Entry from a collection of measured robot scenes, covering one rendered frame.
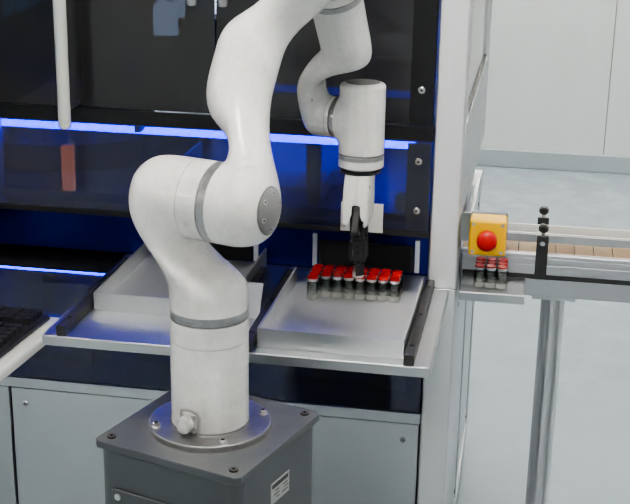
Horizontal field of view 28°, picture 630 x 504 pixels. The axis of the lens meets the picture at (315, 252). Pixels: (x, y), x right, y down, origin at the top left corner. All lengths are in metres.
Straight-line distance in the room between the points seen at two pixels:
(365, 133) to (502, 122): 4.89
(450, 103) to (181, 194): 0.78
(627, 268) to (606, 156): 4.55
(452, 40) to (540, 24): 4.64
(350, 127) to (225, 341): 0.56
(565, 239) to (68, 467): 1.20
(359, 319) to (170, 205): 0.64
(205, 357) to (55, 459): 1.07
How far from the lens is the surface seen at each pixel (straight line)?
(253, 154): 1.80
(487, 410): 4.10
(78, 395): 2.80
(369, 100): 2.25
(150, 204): 1.84
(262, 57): 1.86
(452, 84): 2.42
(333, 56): 2.17
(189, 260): 1.86
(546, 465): 2.84
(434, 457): 2.67
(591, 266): 2.62
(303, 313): 2.37
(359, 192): 2.28
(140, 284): 2.53
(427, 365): 2.16
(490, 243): 2.45
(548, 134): 7.14
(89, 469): 2.87
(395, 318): 2.36
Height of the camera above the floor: 1.73
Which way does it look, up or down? 18 degrees down
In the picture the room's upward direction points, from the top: 1 degrees clockwise
